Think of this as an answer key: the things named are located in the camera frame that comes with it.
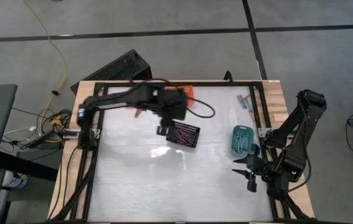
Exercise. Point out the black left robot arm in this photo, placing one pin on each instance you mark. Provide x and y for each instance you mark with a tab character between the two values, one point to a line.
117	101

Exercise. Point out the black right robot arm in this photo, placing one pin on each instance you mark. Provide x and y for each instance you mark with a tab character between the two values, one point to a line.
300	137

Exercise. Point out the black curved bracket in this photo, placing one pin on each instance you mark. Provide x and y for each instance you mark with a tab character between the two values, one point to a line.
228	72

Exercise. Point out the black plastic basket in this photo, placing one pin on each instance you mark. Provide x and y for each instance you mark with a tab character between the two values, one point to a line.
184	125

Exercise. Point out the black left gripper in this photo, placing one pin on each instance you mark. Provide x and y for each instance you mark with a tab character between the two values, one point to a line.
174	104

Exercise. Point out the black aluminium table frame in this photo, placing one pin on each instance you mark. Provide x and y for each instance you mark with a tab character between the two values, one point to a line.
226	83

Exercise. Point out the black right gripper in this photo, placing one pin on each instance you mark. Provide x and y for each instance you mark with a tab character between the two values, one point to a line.
260	169

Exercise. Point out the white bucket with label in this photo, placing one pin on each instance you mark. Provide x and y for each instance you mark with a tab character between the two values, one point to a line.
14	180

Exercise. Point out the orange plastic basket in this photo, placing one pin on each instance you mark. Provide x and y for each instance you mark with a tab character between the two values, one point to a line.
191	96

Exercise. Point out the teal plastic bin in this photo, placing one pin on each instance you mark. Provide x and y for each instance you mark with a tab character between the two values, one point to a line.
241	127

